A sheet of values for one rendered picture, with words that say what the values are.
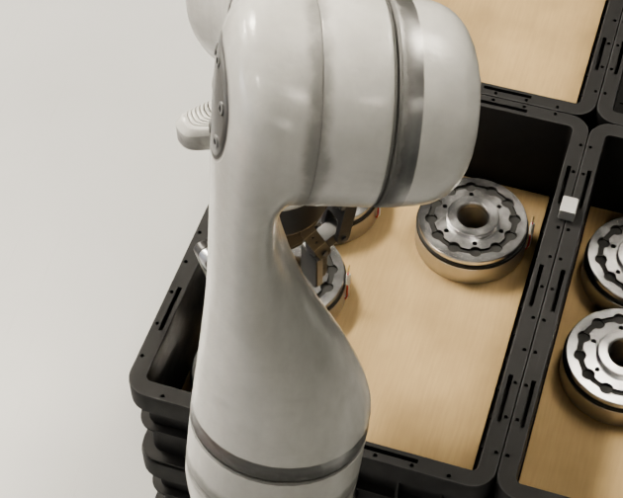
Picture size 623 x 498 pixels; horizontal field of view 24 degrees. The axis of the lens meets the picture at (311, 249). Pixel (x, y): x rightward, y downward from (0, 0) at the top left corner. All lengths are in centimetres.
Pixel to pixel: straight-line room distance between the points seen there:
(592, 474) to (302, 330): 60
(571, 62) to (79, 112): 55
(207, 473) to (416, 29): 26
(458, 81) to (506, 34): 97
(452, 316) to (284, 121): 75
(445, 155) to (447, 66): 4
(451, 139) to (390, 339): 71
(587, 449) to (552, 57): 47
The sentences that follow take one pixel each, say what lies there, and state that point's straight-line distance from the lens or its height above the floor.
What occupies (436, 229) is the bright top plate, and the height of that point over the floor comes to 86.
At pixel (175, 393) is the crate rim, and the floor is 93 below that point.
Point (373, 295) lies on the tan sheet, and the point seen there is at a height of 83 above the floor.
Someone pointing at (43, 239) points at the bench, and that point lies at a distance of 154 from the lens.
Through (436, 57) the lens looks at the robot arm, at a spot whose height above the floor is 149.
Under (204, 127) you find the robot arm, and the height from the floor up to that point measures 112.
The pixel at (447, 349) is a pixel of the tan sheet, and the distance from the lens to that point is 129.
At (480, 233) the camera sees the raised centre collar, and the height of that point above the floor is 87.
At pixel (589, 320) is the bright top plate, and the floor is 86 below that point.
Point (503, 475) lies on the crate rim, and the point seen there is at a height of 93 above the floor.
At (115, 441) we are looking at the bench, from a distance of 140.
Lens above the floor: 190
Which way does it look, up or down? 52 degrees down
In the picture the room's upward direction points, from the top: straight up
